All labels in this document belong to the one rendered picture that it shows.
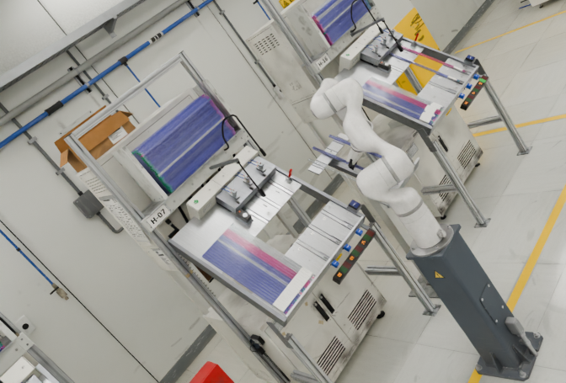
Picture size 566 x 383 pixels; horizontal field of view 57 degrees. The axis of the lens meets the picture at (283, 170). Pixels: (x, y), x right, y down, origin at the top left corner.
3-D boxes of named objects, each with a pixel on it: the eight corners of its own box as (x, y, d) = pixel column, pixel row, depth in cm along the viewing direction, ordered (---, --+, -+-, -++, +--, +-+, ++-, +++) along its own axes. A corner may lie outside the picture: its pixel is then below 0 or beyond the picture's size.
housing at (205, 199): (259, 167, 294) (258, 151, 283) (201, 226, 269) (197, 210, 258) (248, 161, 297) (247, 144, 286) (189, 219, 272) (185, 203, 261)
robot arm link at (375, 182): (426, 204, 202) (394, 156, 195) (385, 230, 205) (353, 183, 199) (418, 193, 213) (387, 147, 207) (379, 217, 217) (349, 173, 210)
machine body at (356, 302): (392, 308, 310) (335, 231, 293) (328, 409, 274) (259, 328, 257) (323, 300, 363) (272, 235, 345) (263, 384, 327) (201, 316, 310)
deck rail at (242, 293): (286, 324, 234) (286, 318, 229) (284, 327, 233) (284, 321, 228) (172, 244, 261) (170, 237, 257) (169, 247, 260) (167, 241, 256)
